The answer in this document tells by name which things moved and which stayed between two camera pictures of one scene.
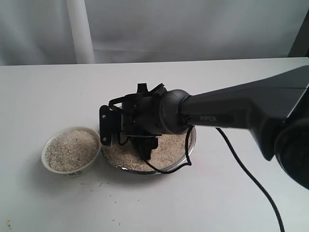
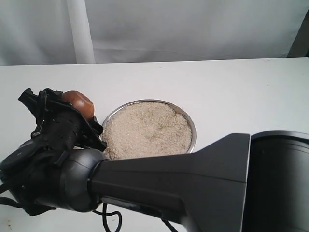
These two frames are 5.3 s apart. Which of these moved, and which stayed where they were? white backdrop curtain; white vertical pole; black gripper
Moved: black gripper
Stayed: white backdrop curtain; white vertical pole
